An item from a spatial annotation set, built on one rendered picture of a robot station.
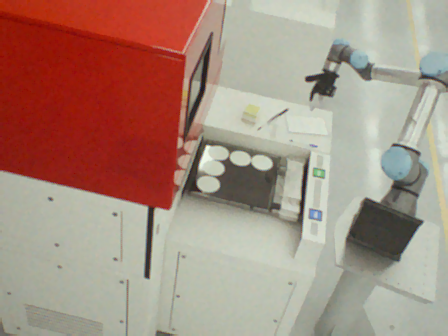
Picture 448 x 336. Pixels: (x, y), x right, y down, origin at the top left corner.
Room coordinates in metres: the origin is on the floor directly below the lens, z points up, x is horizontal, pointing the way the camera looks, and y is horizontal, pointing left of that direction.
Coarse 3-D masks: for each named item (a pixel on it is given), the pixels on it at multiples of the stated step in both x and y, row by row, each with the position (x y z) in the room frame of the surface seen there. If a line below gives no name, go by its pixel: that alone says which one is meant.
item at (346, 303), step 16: (336, 288) 1.51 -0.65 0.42; (352, 288) 1.45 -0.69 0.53; (368, 288) 1.44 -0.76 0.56; (336, 304) 1.47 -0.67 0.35; (352, 304) 1.44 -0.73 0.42; (320, 320) 1.51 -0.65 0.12; (336, 320) 1.44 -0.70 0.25; (352, 320) 1.45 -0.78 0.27; (368, 320) 1.47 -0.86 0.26; (384, 320) 1.65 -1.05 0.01
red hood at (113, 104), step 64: (0, 0) 1.18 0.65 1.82; (64, 0) 1.24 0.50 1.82; (128, 0) 1.31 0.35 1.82; (192, 0) 1.39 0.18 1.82; (0, 64) 1.13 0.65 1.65; (64, 64) 1.12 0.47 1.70; (128, 64) 1.10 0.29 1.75; (192, 64) 1.20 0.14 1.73; (0, 128) 1.13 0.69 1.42; (64, 128) 1.12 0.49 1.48; (128, 128) 1.10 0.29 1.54; (192, 128) 1.33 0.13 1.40; (128, 192) 1.10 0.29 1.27
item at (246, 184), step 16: (208, 144) 1.84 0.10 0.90; (208, 160) 1.73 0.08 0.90; (224, 160) 1.75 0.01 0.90; (272, 160) 1.81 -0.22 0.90; (224, 176) 1.64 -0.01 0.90; (240, 176) 1.66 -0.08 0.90; (256, 176) 1.68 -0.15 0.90; (272, 176) 1.70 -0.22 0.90; (208, 192) 1.53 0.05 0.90; (224, 192) 1.54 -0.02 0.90; (240, 192) 1.56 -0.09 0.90; (256, 192) 1.58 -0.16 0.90
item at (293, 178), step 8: (288, 168) 1.80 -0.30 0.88; (296, 168) 1.81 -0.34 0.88; (288, 176) 1.74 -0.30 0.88; (296, 176) 1.76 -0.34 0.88; (288, 184) 1.69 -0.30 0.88; (296, 184) 1.70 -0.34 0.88; (296, 192) 1.65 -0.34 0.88; (280, 216) 1.50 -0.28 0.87; (288, 216) 1.50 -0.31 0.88; (296, 216) 1.50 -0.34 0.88
